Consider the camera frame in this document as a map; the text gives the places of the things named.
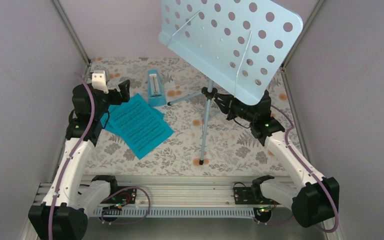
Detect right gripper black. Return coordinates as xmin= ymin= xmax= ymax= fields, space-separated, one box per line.
xmin=214 ymin=91 xmax=256 ymax=123

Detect blue metronome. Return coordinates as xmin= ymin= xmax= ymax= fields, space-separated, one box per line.
xmin=148 ymin=69 xmax=167 ymax=108

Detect blue sheet music paper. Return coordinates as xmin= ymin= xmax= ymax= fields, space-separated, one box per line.
xmin=101 ymin=93 xmax=174 ymax=159
xmin=106 ymin=103 xmax=167 ymax=137

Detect light blue music stand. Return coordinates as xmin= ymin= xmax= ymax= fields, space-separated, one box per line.
xmin=158 ymin=0 xmax=304 ymax=167

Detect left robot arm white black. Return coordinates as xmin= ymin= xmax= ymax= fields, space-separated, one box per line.
xmin=28 ymin=80 xmax=131 ymax=240

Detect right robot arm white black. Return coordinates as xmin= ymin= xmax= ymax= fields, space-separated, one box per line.
xmin=215 ymin=91 xmax=340 ymax=233

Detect floral patterned table mat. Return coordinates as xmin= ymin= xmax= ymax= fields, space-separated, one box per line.
xmin=85 ymin=57 xmax=287 ymax=177

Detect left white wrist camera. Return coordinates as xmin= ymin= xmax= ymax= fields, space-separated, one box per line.
xmin=91 ymin=69 xmax=109 ymax=94

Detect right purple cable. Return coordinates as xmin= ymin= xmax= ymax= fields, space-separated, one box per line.
xmin=253 ymin=104 xmax=340 ymax=234

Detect purple cable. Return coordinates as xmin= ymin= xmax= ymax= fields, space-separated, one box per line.
xmin=253 ymin=104 xmax=340 ymax=234
xmin=47 ymin=72 xmax=152 ymax=240

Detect right aluminium frame post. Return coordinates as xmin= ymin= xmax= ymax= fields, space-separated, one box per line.
xmin=281 ymin=0 xmax=325 ymax=69

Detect aluminium frame post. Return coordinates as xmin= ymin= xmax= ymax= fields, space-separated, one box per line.
xmin=281 ymin=0 xmax=325 ymax=69
xmin=51 ymin=0 xmax=91 ymax=67

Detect aluminium mounting rail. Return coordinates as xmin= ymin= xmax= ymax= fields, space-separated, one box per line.
xmin=33 ymin=176 xmax=256 ymax=209

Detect left aluminium frame post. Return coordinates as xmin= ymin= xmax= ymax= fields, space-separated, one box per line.
xmin=51 ymin=0 xmax=91 ymax=67

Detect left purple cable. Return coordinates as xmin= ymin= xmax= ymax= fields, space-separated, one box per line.
xmin=47 ymin=72 xmax=152 ymax=240

